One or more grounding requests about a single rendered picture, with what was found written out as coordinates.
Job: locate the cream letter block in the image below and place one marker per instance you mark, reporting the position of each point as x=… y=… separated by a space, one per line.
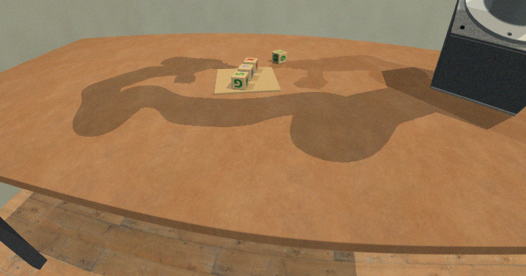
x=247 y=68
x=240 y=80
x=279 y=56
x=253 y=61

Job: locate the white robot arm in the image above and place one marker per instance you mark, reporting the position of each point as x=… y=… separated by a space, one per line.
x=503 y=19

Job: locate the tan flat mat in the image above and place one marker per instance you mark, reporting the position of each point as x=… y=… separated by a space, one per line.
x=264 y=80

